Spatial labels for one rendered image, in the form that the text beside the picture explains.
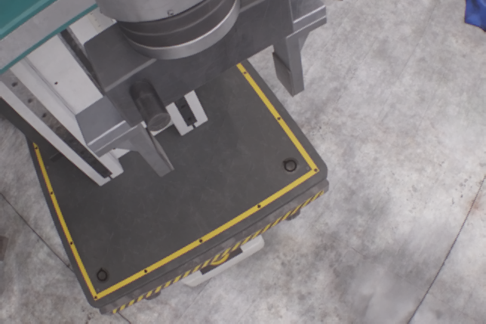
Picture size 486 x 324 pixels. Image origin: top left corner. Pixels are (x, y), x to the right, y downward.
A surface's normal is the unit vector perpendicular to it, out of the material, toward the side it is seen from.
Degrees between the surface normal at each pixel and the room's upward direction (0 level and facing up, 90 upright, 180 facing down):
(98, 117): 0
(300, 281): 0
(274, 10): 90
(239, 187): 0
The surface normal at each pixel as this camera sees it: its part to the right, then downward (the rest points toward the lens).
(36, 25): 0.49, 0.74
